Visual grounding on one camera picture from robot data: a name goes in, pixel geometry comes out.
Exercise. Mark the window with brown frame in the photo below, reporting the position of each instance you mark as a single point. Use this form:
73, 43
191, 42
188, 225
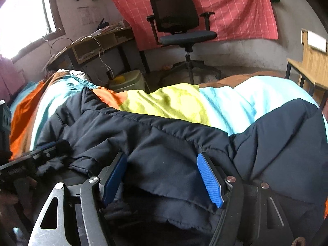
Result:
58, 18

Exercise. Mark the dark navy padded jacket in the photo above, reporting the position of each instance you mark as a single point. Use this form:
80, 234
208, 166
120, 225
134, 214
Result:
166, 146

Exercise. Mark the pale green bin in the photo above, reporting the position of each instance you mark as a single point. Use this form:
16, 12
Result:
132, 80

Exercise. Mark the pink window curtain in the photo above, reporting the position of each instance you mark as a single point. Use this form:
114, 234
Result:
10, 76

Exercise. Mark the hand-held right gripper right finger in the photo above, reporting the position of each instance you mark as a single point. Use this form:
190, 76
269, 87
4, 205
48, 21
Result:
210, 179

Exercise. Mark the black stapler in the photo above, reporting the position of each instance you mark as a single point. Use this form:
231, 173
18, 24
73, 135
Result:
102, 24

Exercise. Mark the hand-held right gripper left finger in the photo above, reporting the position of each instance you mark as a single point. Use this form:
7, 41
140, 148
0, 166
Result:
114, 182

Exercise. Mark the wooden chair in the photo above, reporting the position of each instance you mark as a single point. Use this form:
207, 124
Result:
312, 61

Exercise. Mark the black office chair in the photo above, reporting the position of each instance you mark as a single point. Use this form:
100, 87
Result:
176, 15

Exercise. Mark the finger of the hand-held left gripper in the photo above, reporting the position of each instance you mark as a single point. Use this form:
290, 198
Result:
47, 146
55, 157

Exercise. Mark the white paper sheet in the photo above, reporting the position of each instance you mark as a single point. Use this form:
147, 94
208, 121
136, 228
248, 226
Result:
317, 40

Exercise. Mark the stack of papers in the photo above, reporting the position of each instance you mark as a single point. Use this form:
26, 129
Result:
110, 28

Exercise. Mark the wooden desk with shelves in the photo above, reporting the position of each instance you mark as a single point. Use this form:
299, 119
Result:
89, 46

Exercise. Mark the white wall calendar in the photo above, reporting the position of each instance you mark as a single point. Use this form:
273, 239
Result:
87, 16

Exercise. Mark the colourful patchwork blanket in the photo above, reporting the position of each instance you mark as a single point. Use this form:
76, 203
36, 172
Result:
166, 102

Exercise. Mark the person's left hand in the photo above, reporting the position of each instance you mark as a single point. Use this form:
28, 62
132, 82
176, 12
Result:
9, 197

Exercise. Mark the red checked wall cloth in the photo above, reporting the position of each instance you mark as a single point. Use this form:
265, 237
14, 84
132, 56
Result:
230, 10

